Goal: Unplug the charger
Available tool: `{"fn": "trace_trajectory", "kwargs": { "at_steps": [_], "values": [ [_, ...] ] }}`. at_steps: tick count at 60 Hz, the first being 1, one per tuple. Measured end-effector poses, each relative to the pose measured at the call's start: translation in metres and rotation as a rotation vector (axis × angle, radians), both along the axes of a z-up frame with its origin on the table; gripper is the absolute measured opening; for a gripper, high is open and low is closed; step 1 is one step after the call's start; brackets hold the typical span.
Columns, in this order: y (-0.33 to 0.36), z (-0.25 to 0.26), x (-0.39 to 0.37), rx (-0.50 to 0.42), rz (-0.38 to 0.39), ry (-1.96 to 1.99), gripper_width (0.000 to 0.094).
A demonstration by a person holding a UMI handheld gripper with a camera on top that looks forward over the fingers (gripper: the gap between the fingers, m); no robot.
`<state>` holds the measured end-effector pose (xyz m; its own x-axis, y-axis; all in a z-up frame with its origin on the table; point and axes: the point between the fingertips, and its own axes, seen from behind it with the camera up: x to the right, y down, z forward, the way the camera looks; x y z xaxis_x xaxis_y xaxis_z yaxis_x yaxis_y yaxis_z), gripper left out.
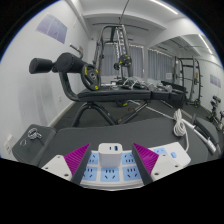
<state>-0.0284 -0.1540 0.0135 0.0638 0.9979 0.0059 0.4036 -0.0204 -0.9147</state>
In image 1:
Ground metal carabiner clip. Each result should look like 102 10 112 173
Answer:
19 128 44 148

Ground white wall socket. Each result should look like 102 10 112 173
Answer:
3 134 14 155

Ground black bench with roller pads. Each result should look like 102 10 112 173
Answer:
28 43 186 128

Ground dumbbell group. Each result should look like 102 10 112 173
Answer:
116 77 174 94

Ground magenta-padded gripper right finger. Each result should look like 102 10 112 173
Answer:
131 142 185 185

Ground grey window curtain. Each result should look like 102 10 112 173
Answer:
147 48 174 81
99 43 144 79

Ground small purple wall poster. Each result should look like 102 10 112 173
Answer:
209 73 223 88

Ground black weight plate yellow marks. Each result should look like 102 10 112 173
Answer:
82 63 101 92

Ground silver barbell bar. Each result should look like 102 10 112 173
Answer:
128 99 218 155

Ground white power strip blue sockets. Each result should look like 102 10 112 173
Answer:
79 141 192 184

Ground large purple wall poster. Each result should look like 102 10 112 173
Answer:
35 12 69 45

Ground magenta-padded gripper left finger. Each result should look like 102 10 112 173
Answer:
40 143 93 186

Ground short ceiling light strip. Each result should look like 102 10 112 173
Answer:
198 33 213 55

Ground black box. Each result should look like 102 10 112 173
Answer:
161 80 188 109

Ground black exercise machine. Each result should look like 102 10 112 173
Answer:
207 94 224 131

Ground black cushion pad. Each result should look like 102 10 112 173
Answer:
194 115 224 148

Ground long ceiling light strip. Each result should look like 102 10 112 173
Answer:
149 0 179 15

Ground black squat rack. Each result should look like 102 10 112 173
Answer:
173 55 203 108

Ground black cable machine frame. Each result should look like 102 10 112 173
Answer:
93 23 134 81

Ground white charger block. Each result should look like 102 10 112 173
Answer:
97 142 123 168

